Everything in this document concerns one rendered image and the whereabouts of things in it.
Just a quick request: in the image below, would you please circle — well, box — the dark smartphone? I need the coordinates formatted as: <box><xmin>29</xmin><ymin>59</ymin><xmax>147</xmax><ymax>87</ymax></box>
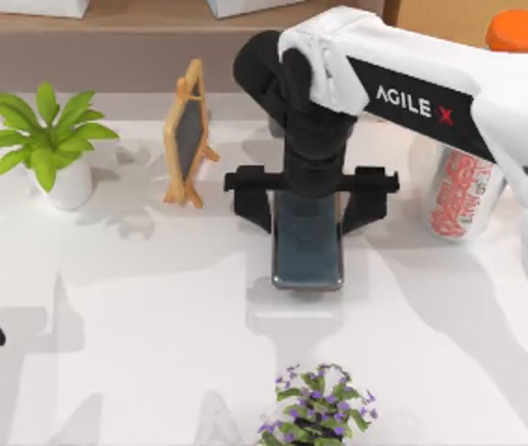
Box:
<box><xmin>271</xmin><ymin>190</ymin><xmax>345</xmax><ymax>293</ymax></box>

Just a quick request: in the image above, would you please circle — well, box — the white box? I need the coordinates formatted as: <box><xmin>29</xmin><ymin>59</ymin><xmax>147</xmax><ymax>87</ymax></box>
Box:
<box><xmin>205</xmin><ymin>0</ymin><xmax>308</xmax><ymax>20</ymax></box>
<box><xmin>0</xmin><ymin>0</ymin><xmax>91</xmax><ymax>20</ymax></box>

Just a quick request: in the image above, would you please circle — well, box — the bottle with orange cap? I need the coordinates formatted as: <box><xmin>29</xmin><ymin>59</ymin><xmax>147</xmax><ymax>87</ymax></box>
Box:
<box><xmin>485</xmin><ymin>10</ymin><xmax>528</xmax><ymax>53</ymax></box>

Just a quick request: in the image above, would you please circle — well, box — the wooden shelf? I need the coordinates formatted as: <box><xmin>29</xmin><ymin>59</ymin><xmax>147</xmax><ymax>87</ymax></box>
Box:
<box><xmin>0</xmin><ymin>0</ymin><xmax>528</xmax><ymax>96</ymax></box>

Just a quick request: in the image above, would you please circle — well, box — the green plant in white pot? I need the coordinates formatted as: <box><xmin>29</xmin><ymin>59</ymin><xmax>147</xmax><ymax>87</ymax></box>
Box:
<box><xmin>0</xmin><ymin>82</ymin><xmax>121</xmax><ymax>212</ymax></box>

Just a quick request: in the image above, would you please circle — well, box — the red and white can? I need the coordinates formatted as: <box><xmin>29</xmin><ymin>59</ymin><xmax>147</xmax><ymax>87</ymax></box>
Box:
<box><xmin>428</xmin><ymin>147</ymin><xmax>510</xmax><ymax>244</ymax></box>

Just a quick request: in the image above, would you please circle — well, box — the wooden framed blackboard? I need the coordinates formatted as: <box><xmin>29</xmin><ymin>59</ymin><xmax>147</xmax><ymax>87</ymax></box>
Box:
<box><xmin>162</xmin><ymin>58</ymin><xmax>221</xmax><ymax>210</ymax></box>

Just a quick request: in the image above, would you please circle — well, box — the purple flower plant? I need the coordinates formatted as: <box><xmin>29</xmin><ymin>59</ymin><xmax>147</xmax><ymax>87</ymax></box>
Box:
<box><xmin>256</xmin><ymin>362</ymin><xmax>380</xmax><ymax>446</ymax></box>

